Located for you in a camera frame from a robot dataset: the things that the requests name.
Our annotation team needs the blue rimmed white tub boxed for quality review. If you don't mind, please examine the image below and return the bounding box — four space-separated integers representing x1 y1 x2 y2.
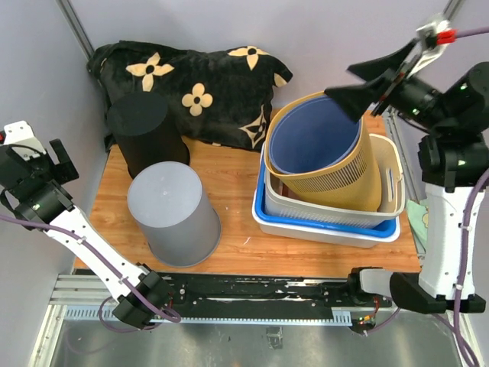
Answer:
251 157 401 248

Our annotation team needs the yellow slatted basket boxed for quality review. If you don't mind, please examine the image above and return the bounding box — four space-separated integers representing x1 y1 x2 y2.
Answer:
264 92 381 211

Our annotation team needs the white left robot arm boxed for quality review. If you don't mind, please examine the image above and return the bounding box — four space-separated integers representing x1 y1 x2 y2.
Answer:
1 138 181 330

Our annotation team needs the green cloth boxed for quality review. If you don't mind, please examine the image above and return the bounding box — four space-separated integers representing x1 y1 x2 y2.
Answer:
406 199 429 248

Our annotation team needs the beige perforated basket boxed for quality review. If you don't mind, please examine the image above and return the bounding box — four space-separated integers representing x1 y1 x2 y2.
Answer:
264 134 406 229

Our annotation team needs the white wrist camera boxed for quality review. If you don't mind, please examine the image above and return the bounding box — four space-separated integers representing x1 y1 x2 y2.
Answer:
4 121 47 161
406 13 456 77

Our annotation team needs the grey bucket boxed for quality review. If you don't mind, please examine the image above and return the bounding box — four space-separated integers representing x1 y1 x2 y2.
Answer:
127 161 222 268

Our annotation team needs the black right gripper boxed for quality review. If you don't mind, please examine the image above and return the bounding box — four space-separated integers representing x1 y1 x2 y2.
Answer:
325 37 455 133

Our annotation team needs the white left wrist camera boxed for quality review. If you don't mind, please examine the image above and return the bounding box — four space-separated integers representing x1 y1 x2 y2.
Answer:
4 121 47 161

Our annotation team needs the black floral pillow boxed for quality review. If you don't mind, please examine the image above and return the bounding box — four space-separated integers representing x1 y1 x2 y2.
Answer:
86 41 293 151

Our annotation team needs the black mounting rail plate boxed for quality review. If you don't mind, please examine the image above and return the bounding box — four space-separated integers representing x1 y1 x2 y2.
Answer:
160 272 391 321

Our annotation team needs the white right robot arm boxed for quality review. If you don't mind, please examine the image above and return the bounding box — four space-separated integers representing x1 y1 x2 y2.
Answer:
325 41 488 314

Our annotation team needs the aluminium frame rail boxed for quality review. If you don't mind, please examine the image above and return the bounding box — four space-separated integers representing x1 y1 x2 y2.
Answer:
55 0 95 60

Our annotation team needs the blue bucket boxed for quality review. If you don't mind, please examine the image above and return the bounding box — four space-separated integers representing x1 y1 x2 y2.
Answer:
268 94 361 174

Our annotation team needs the black large bucket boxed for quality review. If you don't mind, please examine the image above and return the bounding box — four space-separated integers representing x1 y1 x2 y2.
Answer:
107 92 190 178

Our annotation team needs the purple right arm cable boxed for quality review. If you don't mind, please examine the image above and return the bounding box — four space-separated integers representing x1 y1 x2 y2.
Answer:
362 26 489 367

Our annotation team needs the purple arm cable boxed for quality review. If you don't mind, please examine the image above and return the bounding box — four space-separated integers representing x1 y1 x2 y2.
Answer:
0 213 183 333
362 26 489 367

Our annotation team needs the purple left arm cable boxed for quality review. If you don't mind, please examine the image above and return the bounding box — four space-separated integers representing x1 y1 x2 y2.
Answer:
0 213 183 333

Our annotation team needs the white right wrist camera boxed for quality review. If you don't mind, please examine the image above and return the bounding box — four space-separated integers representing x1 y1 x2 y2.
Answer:
406 13 456 77

